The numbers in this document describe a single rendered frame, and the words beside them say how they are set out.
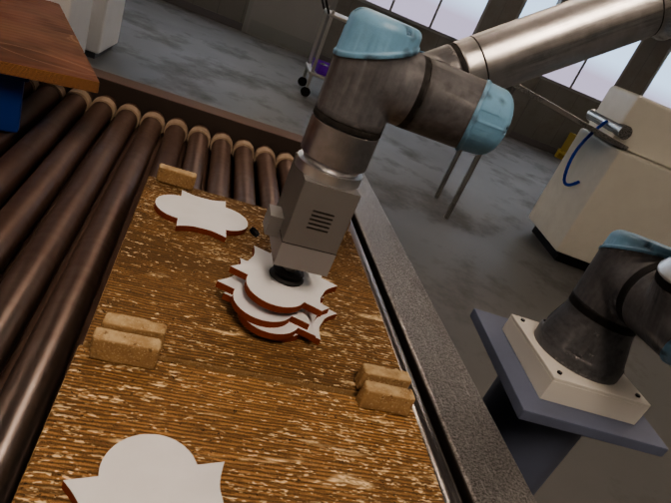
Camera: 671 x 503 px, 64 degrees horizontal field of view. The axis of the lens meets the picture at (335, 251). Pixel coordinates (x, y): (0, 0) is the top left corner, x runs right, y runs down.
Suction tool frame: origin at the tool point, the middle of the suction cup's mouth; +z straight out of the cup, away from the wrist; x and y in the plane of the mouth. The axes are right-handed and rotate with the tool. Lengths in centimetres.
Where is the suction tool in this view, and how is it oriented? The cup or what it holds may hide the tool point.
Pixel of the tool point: (283, 283)
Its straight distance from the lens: 65.1
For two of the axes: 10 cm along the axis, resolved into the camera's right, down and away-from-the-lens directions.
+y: 1.7, 5.1, -8.4
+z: -3.6, 8.3, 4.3
